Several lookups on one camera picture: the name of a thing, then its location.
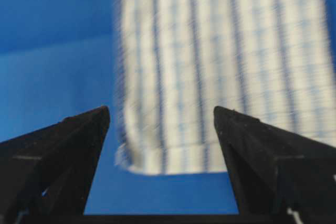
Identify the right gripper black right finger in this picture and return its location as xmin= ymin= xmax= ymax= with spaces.
xmin=214 ymin=106 xmax=335 ymax=223

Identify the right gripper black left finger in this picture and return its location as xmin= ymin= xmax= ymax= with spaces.
xmin=1 ymin=106 xmax=110 ymax=223

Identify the blue white striped towel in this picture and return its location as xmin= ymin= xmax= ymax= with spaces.
xmin=115 ymin=0 xmax=335 ymax=175

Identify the blue table cloth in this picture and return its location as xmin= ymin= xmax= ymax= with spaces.
xmin=1 ymin=0 xmax=335 ymax=214

